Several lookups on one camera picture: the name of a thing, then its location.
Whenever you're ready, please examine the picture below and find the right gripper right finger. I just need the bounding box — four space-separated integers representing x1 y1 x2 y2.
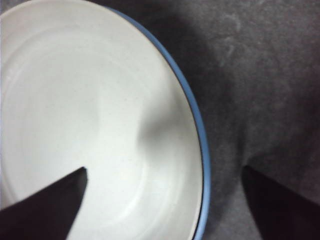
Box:
243 166 320 240

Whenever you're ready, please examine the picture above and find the blue round plate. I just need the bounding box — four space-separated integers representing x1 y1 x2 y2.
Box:
106 5 212 240

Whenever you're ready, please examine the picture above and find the white round plate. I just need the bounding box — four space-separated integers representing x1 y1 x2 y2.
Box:
0 0 204 240

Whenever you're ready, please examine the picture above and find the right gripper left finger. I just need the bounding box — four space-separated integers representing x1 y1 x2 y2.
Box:
0 166 89 240

